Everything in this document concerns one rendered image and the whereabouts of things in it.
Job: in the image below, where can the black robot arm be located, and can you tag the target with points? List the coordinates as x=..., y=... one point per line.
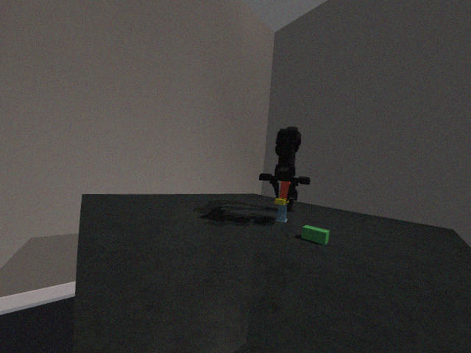
x=288, y=141

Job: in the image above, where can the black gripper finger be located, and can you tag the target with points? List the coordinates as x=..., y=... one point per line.
x=276, y=187
x=291, y=187

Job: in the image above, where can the green rectangular block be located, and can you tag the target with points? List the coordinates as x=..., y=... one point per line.
x=315, y=234

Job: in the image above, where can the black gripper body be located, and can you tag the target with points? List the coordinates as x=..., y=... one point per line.
x=294, y=181

